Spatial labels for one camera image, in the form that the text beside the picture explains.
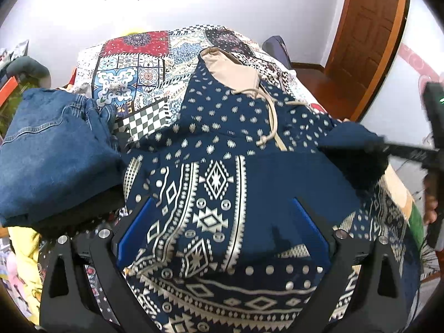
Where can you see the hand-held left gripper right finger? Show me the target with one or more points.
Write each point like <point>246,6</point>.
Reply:
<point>312,230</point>

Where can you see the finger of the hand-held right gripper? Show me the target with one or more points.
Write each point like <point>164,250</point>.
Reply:
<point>406,150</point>

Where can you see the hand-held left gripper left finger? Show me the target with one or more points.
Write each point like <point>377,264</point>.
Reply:
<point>133,230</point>

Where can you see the navy patterned hoodie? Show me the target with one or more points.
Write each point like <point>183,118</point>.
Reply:
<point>242,128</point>

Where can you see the person's right hand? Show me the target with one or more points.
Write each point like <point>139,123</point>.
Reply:
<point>430,201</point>

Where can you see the folded black garment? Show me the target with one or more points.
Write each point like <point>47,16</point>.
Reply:
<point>81,215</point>

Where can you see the brown wooden door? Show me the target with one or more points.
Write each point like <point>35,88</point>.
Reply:
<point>367,41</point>

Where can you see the folded blue jeans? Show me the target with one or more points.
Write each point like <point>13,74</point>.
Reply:
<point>52,152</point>

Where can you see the yellow cloth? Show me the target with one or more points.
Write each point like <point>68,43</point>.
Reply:
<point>24,267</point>

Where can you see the patchwork printed bedspread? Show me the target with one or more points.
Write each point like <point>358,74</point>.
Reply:
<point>138,69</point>

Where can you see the navy chair back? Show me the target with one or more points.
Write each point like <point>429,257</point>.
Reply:
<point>277,50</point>

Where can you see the green patterned cloth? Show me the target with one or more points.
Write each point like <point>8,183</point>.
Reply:
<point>8,114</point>

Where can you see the orange box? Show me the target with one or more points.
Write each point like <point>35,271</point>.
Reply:
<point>7,92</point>

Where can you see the yellow plush object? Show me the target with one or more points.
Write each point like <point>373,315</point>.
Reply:
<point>133,32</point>

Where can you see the pink wall decoration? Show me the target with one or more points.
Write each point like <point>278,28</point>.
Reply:
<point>418,66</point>

